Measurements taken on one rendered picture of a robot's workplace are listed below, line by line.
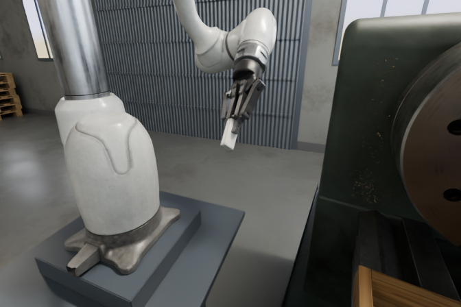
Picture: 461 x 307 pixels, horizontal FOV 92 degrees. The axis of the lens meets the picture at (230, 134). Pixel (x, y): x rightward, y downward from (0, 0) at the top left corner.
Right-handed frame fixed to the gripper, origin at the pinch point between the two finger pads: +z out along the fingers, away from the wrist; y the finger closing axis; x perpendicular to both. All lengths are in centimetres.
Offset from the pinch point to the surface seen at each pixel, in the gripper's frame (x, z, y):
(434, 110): 0.9, 1.6, 34.8
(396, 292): 10.4, 22.1, 28.1
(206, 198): 96, -6, -121
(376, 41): 3.1, -16.4, 28.8
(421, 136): 2.9, 3.9, 33.1
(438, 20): 5.5, -19.0, 37.0
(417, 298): 11.1, 22.1, 30.1
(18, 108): -76, -108, -576
